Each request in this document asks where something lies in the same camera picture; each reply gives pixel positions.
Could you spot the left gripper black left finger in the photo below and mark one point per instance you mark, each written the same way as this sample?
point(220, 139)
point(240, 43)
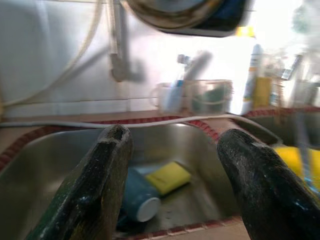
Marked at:
point(87, 195)

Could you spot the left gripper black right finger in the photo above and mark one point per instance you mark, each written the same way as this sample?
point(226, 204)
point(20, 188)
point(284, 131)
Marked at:
point(265, 190)

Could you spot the yellow plastic bowl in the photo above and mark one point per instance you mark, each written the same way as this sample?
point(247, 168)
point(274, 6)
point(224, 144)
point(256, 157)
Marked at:
point(287, 160)

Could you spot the teal plastic mug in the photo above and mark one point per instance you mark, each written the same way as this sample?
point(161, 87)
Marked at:
point(137, 192)

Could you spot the steel sink basin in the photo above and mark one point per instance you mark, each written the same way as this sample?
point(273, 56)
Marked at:
point(287, 126)
point(175, 145)

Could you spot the bright yellow sponge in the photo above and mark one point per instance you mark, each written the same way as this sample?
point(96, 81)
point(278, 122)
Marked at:
point(167, 177)

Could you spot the mustard yellow sponge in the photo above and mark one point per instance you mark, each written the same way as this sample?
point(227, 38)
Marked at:
point(262, 92)

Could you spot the clear plastic bucket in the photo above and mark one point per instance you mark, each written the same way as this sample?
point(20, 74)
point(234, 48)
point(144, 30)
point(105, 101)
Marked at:
point(210, 100)

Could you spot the white bottle yellow cap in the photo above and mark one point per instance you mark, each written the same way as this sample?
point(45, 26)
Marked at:
point(251, 75)

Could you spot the blue toothbrush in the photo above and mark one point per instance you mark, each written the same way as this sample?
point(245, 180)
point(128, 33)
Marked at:
point(176, 87)

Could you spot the thin white tube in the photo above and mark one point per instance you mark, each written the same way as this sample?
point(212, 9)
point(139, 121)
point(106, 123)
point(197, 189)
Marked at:
point(98, 15)

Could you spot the hanging steel pan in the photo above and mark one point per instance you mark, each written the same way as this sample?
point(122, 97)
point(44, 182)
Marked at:
point(187, 15)

